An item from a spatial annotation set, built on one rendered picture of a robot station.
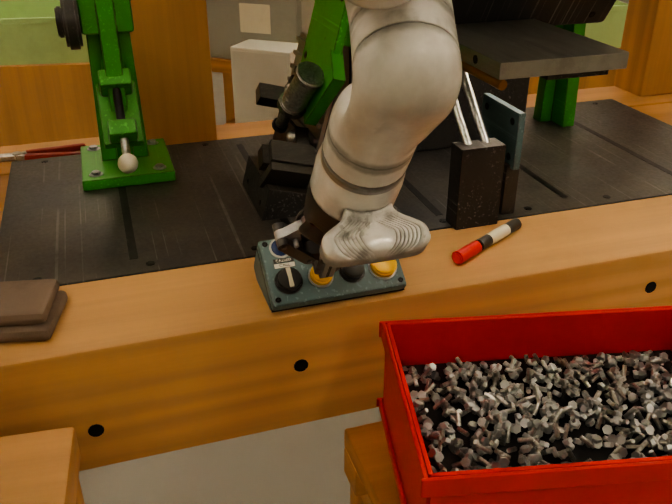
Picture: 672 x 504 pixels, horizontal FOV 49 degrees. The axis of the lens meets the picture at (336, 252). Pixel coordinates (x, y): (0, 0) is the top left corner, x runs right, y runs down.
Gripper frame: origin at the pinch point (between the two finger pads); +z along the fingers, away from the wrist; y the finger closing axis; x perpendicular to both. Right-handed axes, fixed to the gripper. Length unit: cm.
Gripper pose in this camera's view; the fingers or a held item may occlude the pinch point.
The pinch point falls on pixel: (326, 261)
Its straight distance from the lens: 75.7
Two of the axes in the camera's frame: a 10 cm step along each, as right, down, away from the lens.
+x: 2.5, 8.7, -4.2
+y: -9.5, 1.4, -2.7
